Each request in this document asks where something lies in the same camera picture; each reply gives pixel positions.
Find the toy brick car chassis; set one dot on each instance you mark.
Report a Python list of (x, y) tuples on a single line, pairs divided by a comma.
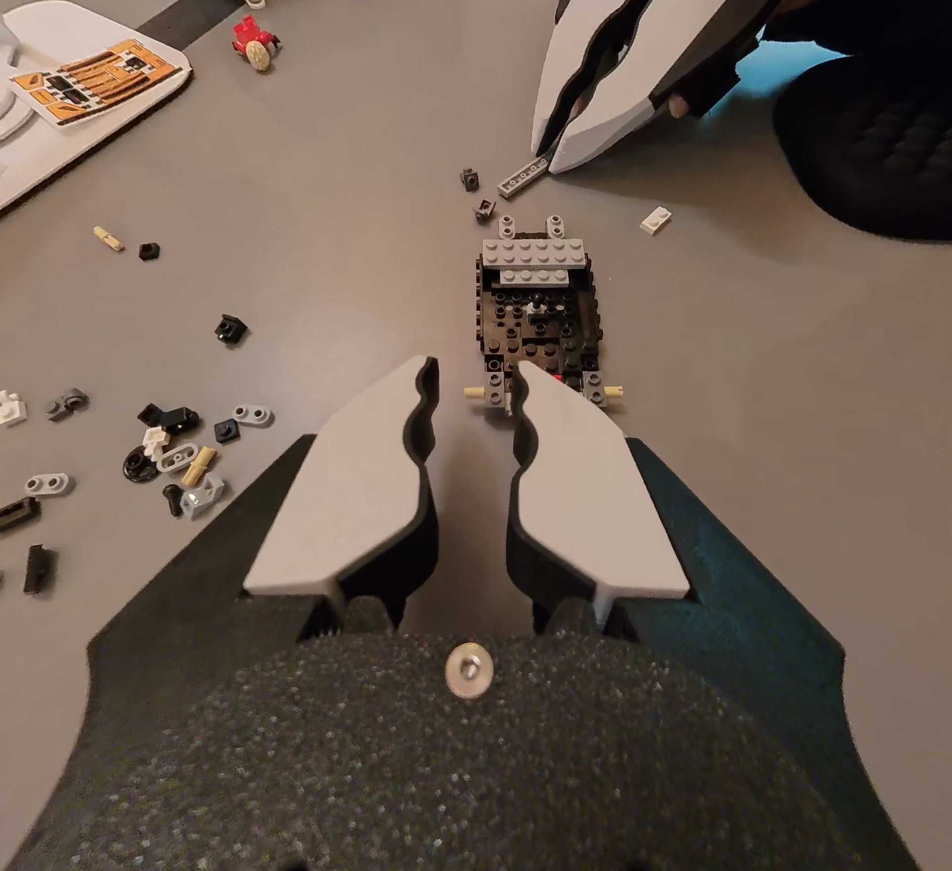
[(532, 253)]

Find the black toy brick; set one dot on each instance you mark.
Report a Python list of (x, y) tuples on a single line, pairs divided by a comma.
[(39, 570)]

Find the pile of small toy bricks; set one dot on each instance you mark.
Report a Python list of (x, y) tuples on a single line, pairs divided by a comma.
[(167, 416)]

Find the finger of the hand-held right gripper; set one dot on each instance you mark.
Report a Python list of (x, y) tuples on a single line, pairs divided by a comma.
[(654, 67), (580, 30)]

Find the red toy minifigure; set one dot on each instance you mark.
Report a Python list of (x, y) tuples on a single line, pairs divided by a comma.
[(249, 38)]

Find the small black brick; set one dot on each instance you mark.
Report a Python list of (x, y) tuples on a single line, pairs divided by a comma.
[(149, 251)]

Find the long light grey brick plate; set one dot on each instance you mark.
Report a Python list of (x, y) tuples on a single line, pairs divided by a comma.
[(524, 177)]

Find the tan toy pin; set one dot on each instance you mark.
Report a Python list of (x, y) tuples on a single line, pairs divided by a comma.
[(108, 238)]

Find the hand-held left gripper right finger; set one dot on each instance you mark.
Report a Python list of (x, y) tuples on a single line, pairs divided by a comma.
[(595, 506)]

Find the small dark grey brick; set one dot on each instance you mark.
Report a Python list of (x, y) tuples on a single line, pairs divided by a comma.
[(485, 210), (469, 179)]

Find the dark grey round-hole plate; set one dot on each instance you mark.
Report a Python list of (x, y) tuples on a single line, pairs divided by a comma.
[(67, 404)]

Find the black slope brick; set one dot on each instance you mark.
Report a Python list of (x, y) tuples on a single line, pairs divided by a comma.
[(18, 514)]

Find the white clip brick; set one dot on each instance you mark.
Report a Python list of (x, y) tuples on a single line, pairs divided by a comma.
[(11, 408)]

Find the small white brick plate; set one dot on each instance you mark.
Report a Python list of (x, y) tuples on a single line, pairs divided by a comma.
[(656, 221)]

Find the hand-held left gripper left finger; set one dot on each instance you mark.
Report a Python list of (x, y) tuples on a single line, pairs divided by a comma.
[(342, 499)]

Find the light grey round-hole plate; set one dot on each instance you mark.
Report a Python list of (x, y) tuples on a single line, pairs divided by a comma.
[(47, 484)]

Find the sticker sheet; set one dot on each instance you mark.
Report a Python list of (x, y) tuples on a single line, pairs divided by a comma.
[(97, 79)]

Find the black stud brick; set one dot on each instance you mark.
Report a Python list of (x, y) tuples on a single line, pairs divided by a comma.
[(231, 329)]

